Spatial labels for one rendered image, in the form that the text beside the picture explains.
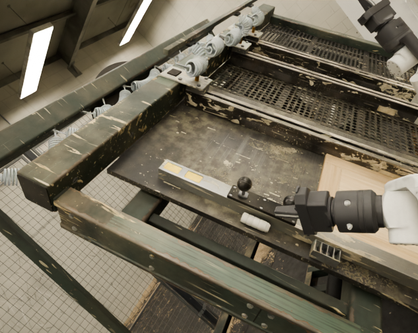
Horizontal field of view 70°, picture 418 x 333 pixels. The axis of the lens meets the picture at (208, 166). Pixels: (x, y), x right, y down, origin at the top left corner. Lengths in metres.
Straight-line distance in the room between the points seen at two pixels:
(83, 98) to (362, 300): 1.37
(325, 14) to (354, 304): 5.83
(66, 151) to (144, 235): 0.32
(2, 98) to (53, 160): 5.40
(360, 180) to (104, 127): 0.86
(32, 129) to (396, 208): 1.28
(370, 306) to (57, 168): 0.85
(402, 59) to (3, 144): 1.42
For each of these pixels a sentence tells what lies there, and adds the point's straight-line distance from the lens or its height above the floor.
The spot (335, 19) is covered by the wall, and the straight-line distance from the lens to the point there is 6.40.
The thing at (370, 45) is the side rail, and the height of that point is 1.20.
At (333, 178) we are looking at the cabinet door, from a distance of 1.09.
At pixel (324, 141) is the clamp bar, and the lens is 1.17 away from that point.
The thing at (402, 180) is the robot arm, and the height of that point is 1.41.
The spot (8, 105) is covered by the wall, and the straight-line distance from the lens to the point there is 6.19.
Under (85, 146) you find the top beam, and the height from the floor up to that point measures 1.89.
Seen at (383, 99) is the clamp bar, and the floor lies 1.17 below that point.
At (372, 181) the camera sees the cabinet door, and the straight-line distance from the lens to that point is 1.18.
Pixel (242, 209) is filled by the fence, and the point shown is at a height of 1.46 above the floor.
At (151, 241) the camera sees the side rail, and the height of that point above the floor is 1.61.
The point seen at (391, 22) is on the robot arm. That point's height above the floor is 1.52.
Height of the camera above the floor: 1.77
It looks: 10 degrees down
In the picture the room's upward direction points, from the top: 44 degrees counter-clockwise
